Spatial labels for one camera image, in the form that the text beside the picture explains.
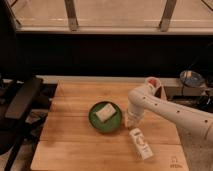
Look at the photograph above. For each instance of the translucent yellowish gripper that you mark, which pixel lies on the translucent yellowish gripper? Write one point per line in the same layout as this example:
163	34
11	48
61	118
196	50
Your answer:
132	121

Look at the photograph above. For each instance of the white plastic bottle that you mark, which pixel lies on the white plastic bottle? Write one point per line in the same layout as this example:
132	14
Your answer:
140	143

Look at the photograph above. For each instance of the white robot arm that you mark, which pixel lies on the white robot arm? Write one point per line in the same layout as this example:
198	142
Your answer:
142	98

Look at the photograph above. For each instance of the green bowl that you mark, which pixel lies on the green bowl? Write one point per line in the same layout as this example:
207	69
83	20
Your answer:
110	125

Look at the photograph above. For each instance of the white sponge block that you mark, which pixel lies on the white sponge block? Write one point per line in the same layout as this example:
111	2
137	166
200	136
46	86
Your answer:
106	112

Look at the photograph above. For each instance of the white cup with red object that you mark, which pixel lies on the white cup with red object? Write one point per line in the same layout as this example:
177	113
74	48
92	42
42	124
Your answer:
157	86

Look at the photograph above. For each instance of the round grey dish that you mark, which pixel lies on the round grey dish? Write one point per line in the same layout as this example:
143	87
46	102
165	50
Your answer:
191	78

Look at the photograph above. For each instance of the black office chair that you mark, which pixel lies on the black office chair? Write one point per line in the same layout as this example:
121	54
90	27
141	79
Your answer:
13	126

